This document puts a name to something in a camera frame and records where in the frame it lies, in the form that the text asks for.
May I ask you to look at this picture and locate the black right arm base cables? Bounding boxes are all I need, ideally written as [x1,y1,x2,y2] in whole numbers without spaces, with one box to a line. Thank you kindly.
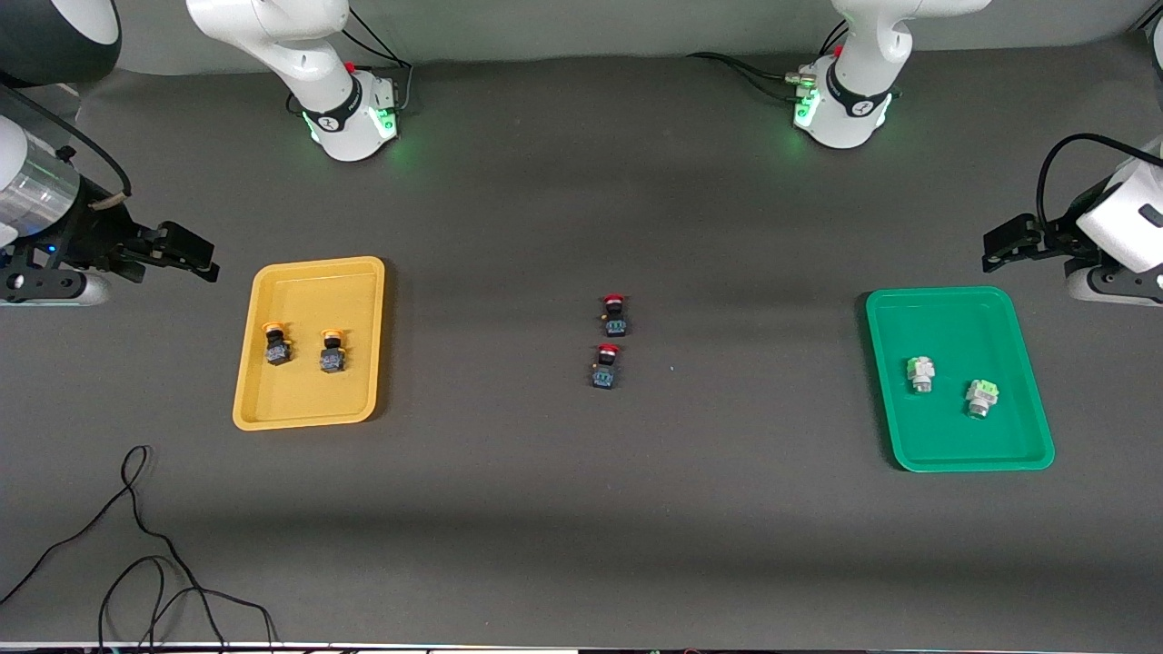
[341,5,415,114]

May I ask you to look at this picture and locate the green plastic tray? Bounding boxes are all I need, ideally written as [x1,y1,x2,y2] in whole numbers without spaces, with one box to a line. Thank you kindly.
[865,286,1057,473]

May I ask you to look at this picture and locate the black arm base cables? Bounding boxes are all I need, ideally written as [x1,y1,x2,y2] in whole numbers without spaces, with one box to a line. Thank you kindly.
[341,5,415,114]
[686,18,850,101]

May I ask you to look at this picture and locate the yellow plastic tray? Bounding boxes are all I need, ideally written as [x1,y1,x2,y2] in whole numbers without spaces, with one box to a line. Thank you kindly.
[232,256,386,431]

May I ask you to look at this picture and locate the thin black loose cable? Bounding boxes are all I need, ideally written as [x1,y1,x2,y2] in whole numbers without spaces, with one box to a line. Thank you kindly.
[0,444,278,651]

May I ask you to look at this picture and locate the dark grey table mat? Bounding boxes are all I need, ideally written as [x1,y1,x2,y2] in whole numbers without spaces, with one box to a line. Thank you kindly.
[0,36,1163,648]

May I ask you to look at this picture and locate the black left arm base cables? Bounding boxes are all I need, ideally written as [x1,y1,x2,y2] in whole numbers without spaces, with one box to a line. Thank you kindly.
[686,18,850,101]

